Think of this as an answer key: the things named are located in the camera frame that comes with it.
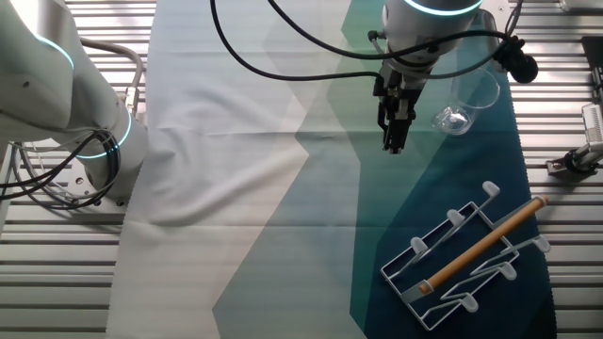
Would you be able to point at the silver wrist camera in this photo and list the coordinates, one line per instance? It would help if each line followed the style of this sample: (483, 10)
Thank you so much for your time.
(490, 33)

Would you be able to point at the clear plastic cup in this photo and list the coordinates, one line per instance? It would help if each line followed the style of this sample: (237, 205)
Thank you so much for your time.
(454, 120)

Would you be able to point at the teal white gradient tablecloth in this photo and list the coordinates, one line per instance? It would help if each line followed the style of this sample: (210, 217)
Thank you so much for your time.
(235, 141)

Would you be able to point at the black clamp tool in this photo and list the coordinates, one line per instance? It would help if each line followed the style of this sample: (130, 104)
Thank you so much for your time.
(572, 162)

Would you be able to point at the silver exterior camera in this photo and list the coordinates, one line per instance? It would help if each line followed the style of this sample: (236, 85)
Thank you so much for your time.
(594, 123)

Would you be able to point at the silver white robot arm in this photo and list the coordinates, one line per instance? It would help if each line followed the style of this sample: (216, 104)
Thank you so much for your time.
(47, 85)

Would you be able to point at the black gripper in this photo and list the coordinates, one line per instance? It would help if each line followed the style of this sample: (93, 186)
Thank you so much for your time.
(400, 87)

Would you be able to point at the black bracket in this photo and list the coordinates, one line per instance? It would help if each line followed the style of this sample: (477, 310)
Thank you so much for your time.
(594, 52)

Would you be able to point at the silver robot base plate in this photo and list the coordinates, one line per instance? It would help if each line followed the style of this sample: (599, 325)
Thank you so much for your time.
(77, 181)

